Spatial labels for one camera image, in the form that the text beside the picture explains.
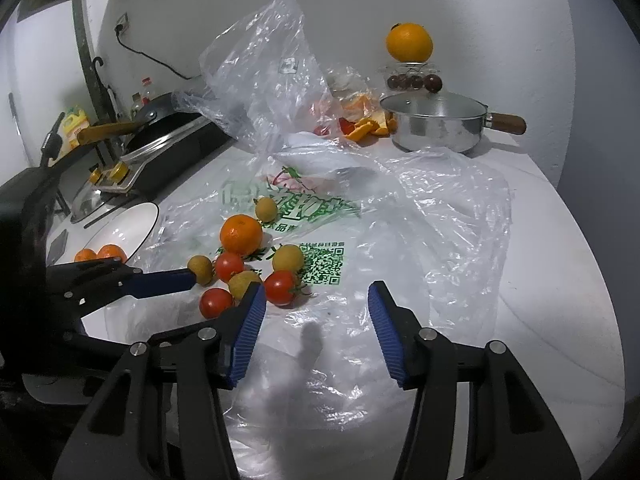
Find steel induction cooker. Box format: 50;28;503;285
92;110;233;196

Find green printed plastic bag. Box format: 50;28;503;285
107;132;511;480

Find clear plastic bag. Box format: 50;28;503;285
172;0;396;156

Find dark round fruits row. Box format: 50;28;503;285
378;61;443;93

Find black utensil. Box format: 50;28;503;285
39;112;67;167

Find black wok with wooden handle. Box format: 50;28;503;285
76;91;203;153

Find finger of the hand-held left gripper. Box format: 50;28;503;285
20;331;133;378
46;257;199;318

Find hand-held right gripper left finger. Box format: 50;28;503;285
52;281;268;480

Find white plate with dark rim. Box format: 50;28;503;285
74;202;160;267

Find dark metal pipe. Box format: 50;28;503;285
71;0;123;156

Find glass wok lid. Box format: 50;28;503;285
70;180;131;223

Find orange peel pile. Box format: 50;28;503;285
339;91;398;143

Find large orange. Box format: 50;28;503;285
385;22;433;63

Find orange tomato on plate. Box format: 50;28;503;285
97;244;128;264

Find black stick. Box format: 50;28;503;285
82;205;132;228

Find yellow tomatoes on bag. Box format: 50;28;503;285
220;214;264;256

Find steel pot with wooden handle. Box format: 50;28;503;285
379;97;527;155

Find black power cable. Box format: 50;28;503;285
116;30;201;81

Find yellow cherry tomato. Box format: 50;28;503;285
187;255;215;285

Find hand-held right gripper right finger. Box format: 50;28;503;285
366;280;583;480

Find yellow package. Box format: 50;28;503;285
62;106;92;148

